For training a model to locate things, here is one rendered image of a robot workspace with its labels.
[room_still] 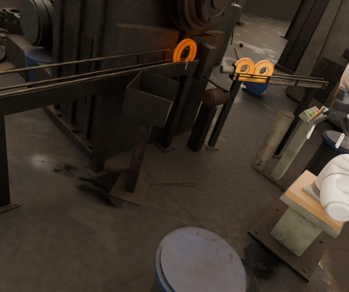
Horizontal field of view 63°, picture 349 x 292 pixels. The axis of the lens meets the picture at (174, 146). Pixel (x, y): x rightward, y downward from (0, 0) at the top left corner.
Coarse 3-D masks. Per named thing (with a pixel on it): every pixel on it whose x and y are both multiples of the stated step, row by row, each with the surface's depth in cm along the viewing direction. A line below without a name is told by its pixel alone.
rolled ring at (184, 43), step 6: (180, 42) 171; (186, 42) 171; (192, 42) 175; (180, 48) 170; (192, 48) 179; (174, 54) 173; (180, 54) 174; (192, 54) 182; (174, 60) 175; (186, 60) 184
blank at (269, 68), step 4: (264, 60) 205; (256, 64) 206; (260, 64) 204; (264, 64) 205; (268, 64) 205; (256, 68) 205; (260, 68) 206; (268, 68) 207; (272, 68) 208; (256, 72) 207; (264, 72) 212; (268, 72) 209; (272, 72) 210; (256, 76) 209; (260, 76) 210; (260, 80) 212; (264, 80) 212
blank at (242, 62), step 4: (240, 60) 201; (244, 60) 200; (248, 60) 201; (236, 64) 202; (240, 64) 201; (244, 64) 202; (248, 64) 202; (252, 64) 203; (236, 68) 203; (240, 68) 203; (248, 68) 206; (252, 68) 205; (240, 72) 205; (244, 72) 207; (248, 72) 206; (252, 72) 207
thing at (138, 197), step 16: (144, 80) 147; (160, 80) 145; (128, 96) 124; (144, 96) 123; (160, 96) 150; (128, 112) 129; (144, 112) 127; (160, 112) 126; (144, 128) 146; (144, 144) 151; (128, 176) 165; (112, 192) 167; (128, 192) 171; (144, 192) 175
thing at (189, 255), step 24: (168, 240) 98; (192, 240) 101; (216, 240) 104; (168, 264) 91; (192, 264) 93; (216, 264) 96; (240, 264) 99; (168, 288) 86; (192, 288) 87; (216, 288) 89; (240, 288) 91
